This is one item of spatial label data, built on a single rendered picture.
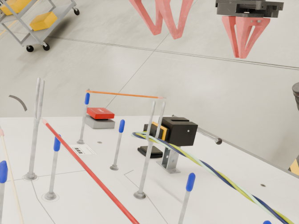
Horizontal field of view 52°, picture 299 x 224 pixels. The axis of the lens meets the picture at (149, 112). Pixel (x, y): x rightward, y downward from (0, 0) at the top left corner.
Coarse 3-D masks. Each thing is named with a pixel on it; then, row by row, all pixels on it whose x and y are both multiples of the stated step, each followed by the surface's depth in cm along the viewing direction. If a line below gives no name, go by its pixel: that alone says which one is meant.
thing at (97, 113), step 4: (88, 108) 70; (92, 108) 71; (96, 108) 72; (100, 108) 72; (104, 108) 73; (88, 112) 70; (92, 112) 68; (96, 112) 68; (100, 112) 69; (104, 112) 70; (108, 112) 70; (112, 112) 71; (92, 116) 69; (96, 116) 68; (100, 116) 68; (104, 116) 69; (108, 116) 70; (112, 116) 70
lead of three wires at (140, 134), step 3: (132, 132) 47; (135, 132) 47; (138, 132) 49; (141, 132) 49; (144, 132) 50; (132, 135) 46; (135, 135) 44; (138, 135) 44; (141, 135) 43; (144, 135) 43; (141, 138) 43; (144, 138) 43; (150, 138) 42
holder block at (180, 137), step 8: (168, 120) 52; (176, 120) 54; (184, 120) 55; (176, 128) 51; (184, 128) 52; (192, 128) 53; (168, 136) 51; (176, 136) 52; (184, 136) 53; (192, 136) 54; (176, 144) 52; (184, 144) 53; (192, 144) 54
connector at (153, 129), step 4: (144, 124) 51; (152, 124) 52; (144, 128) 51; (152, 128) 50; (156, 128) 50; (160, 128) 51; (168, 128) 51; (152, 132) 50; (156, 132) 50; (160, 132) 50; (168, 132) 51; (160, 136) 50; (164, 140) 51
